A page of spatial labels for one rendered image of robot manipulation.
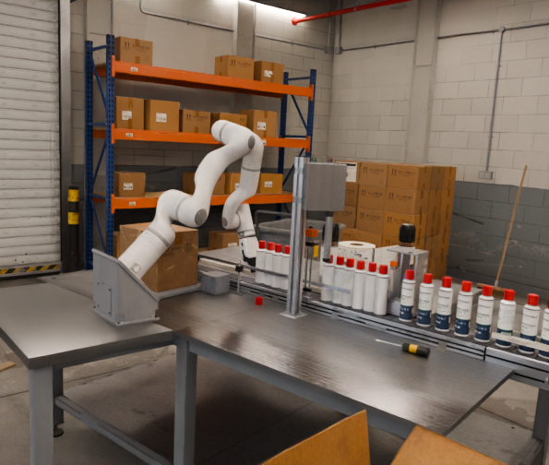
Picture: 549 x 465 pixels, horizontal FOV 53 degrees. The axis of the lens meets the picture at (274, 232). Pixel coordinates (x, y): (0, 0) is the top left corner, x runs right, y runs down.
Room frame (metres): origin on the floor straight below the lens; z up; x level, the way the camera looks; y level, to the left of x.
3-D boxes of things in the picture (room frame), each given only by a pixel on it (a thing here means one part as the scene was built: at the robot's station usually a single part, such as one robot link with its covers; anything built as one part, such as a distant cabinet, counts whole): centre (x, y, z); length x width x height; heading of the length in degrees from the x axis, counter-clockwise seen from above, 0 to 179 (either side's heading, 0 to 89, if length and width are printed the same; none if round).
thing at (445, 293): (2.02, -0.65, 0.98); 0.05 x 0.05 x 0.20
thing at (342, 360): (2.58, -0.12, 0.82); 2.10 x 1.50 x 0.02; 51
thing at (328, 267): (2.35, -0.24, 0.98); 0.05 x 0.05 x 0.20
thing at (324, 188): (2.29, -0.19, 1.38); 0.17 x 0.10 x 0.19; 106
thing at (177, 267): (2.63, 0.55, 0.99); 0.30 x 0.24 x 0.27; 49
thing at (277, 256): (2.53, -0.02, 0.98); 0.05 x 0.05 x 0.20
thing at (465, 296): (1.97, -0.71, 0.98); 0.05 x 0.05 x 0.20
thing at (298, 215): (2.28, -0.10, 1.16); 0.04 x 0.04 x 0.67; 51
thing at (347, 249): (2.98, -0.45, 0.95); 0.20 x 0.20 x 0.14
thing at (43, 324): (2.31, 0.70, 0.81); 0.90 x 0.90 x 0.04; 40
